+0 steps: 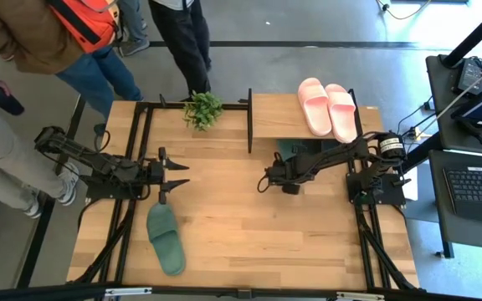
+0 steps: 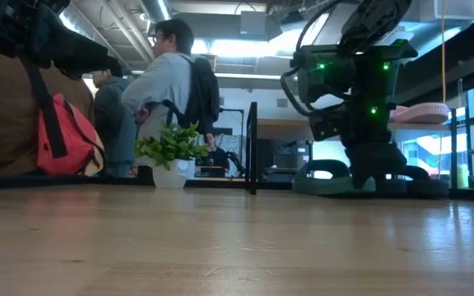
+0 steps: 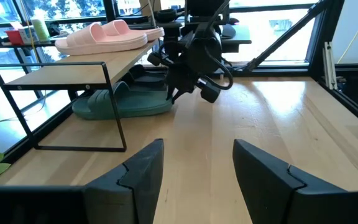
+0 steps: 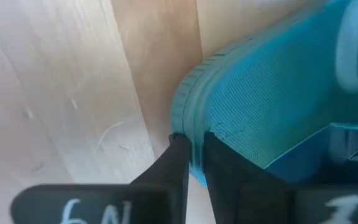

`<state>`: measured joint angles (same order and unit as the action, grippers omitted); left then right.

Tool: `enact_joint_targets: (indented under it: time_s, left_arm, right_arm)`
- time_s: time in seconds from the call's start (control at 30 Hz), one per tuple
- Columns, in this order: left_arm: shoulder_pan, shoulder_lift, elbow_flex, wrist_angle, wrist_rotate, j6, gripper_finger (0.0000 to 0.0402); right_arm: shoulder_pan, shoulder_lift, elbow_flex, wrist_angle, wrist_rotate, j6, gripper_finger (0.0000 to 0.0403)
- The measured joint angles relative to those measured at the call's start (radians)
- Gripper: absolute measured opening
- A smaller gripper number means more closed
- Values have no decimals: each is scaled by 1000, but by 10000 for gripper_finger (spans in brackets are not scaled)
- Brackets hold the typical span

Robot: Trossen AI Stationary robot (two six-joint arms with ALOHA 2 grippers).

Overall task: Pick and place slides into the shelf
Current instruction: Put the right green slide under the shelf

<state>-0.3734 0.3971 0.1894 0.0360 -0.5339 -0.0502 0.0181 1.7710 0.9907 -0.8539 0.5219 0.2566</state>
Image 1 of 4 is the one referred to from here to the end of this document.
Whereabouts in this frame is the orange bag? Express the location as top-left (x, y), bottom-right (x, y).
top-left (48, 0), bottom-right (120, 54)

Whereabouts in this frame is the black power cable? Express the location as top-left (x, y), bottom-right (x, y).
top-left (397, 98), bottom-right (435, 141)

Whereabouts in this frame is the black metal pole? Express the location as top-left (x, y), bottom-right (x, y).
top-left (440, 0), bottom-right (482, 69)

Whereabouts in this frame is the black metal rig frame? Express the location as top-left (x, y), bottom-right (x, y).
top-left (0, 89), bottom-right (482, 301)

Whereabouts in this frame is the black rubber slide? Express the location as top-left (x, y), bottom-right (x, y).
top-left (320, 140), bottom-right (345, 155)

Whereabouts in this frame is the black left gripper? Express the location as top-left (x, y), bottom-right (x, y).
top-left (146, 146), bottom-right (191, 205)

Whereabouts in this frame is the small green potted plant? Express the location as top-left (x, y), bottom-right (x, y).
top-left (182, 90), bottom-right (224, 132)

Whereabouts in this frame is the black computer desk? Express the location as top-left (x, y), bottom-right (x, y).
top-left (424, 54), bottom-right (482, 259)

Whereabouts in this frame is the white paper sheet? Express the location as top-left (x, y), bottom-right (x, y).
top-left (402, 166), bottom-right (419, 202)

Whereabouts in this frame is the black power adapter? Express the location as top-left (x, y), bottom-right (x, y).
top-left (457, 58), bottom-right (482, 95)

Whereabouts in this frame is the thin white rod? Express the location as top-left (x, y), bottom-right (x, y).
top-left (433, 56), bottom-right (482, 131)

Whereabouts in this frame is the black handheld object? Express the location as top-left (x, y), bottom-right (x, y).
top-left (0, 87), bottom-right (25, 117)

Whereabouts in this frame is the black keyboard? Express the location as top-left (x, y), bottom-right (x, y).
top-left (444, 166), bottom-right (482, 226)

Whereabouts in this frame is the yellow floor cable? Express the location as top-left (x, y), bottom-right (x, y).
top-left (375, 0), bottom-right (433, 21)

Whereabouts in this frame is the green rubber slide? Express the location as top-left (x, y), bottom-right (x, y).
top-left (276, 139), bottom-right (322, 162)
top-left (146, 202), bottom-right (187, 277)

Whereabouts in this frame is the wooden shelf with black legs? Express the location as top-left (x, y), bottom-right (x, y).
top-left (247, 87), bottom-right (362, 155)

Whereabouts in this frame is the pink rubber slide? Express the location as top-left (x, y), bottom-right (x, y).
top-left (324, 83), bottom-right (358, 145)
top-left (297, 77), bottom-right (333, 138)

